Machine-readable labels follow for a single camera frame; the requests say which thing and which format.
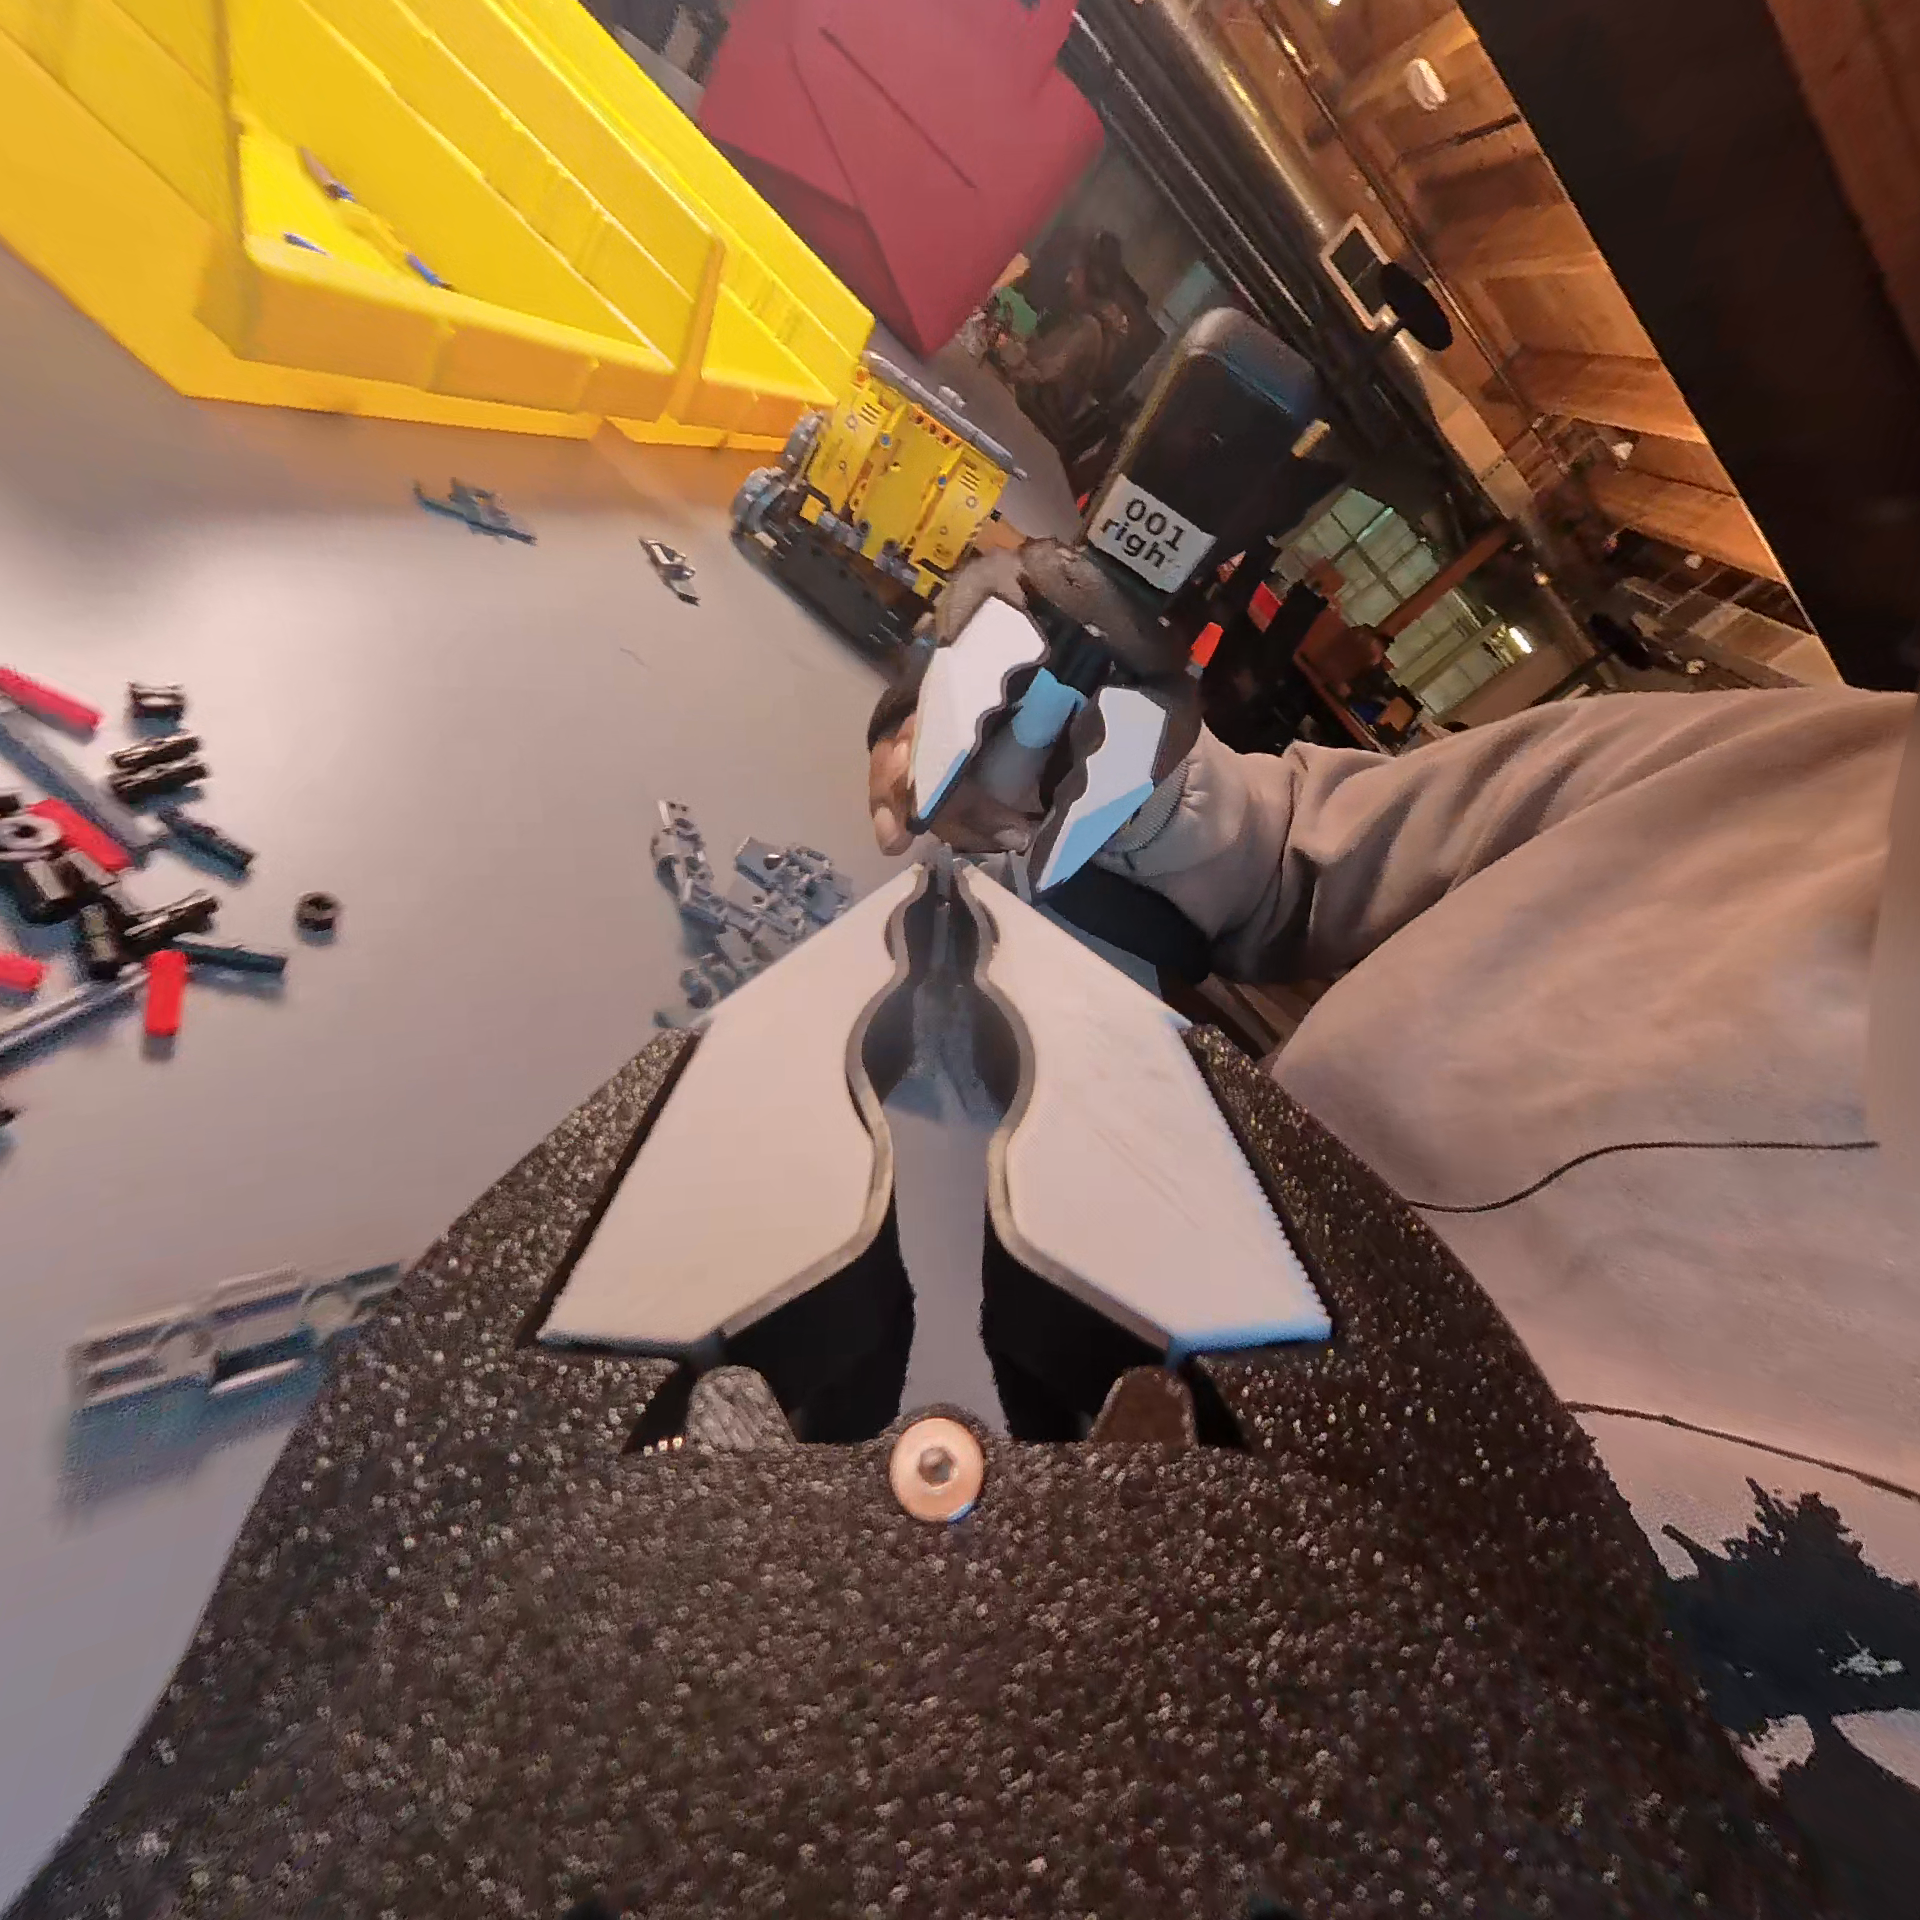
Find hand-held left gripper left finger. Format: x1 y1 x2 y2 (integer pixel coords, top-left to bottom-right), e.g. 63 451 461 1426
532 867 927 1426

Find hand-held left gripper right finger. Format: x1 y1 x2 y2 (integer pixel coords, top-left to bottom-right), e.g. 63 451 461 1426
960 867 1336 1426

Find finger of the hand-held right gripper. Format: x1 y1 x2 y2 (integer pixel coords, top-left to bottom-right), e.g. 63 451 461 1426
1030 690 1172 896
910 599 1046 834

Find grey toy track chain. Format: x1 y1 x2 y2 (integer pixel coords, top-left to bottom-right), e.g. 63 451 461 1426
903 839 1002 1120

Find heap of track links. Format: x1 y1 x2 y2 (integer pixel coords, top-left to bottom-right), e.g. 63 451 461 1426
648 801 860 1011

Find grey toy track link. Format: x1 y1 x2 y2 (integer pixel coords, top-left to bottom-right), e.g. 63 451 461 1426
63 1264 407 1471

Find person's right forearm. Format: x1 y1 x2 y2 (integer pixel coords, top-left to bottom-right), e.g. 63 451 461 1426
1111 681 1920 986

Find grey toy track link pair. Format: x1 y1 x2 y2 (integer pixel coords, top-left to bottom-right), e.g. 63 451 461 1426
410 480 538 547

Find grey desk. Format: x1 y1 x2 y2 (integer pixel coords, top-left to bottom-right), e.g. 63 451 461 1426
0 241 1201 1863

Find person's right hand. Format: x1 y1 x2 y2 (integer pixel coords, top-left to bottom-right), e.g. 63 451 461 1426
865 690 1056 858

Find yellow toy robot vehicle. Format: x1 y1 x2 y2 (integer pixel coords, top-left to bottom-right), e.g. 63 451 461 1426
732 352 1028 657

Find red fabric object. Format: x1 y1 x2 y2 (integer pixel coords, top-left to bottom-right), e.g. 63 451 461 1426
697 0 1105 359

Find beige printed hoodie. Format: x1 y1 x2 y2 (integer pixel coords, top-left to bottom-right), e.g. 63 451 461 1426
1271 901 1920 1920

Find pile of small toy pins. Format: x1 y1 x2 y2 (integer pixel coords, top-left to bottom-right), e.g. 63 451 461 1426
0 667 289 1127

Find small blue toy pieces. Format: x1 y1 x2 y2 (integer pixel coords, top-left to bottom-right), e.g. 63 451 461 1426
286 143 453 291

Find yellow divided parts bin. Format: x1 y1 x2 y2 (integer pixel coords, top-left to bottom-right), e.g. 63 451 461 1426
0 0 725 443

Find black clip microphone with cable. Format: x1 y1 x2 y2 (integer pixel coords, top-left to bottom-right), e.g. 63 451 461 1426
1410 1137 1880 1213

